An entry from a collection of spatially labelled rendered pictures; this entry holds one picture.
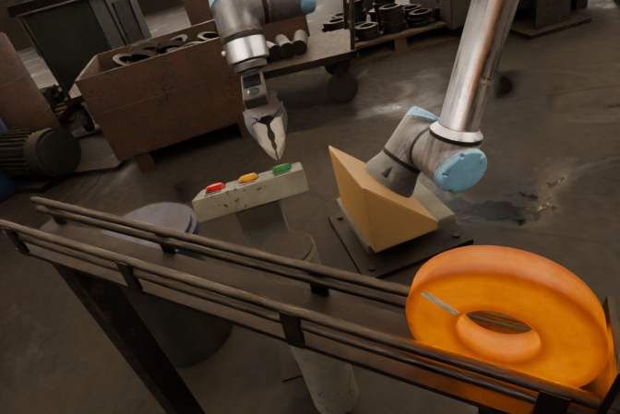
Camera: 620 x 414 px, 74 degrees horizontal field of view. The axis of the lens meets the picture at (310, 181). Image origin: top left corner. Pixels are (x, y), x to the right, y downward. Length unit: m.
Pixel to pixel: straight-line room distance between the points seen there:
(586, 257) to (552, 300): 1.17
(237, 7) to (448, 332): 0.70
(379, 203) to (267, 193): 0.48
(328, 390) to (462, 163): 0.68
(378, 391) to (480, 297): 0.85
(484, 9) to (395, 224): 0.64
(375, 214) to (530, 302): 0.92
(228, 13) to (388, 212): 0.73
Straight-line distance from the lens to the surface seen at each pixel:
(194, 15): 4.01
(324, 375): 1.03
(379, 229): 1.29
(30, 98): 3.68
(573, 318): 0.37
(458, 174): 1.24
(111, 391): 1.52
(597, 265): 1.51
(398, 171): 1.38
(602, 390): 0.42
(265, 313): 0.48
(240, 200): 0.86
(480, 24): 1.17
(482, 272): 0.35
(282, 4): 0.91
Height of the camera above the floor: 1.04
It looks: 31 degrees down
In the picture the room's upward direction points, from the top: 15 degrees counter-clockwise
